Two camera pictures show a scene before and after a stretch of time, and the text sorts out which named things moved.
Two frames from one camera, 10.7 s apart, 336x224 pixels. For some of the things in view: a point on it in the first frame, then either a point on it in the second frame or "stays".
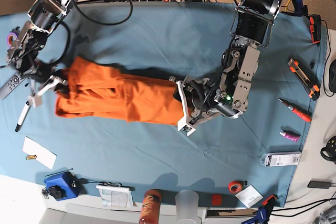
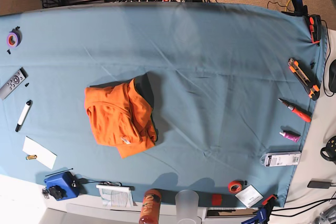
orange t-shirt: x=93 y=89 to x=121 y=114
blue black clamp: x=263 y=213 stays
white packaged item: x=281 y=159 stays
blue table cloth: x=248 y=161 stays
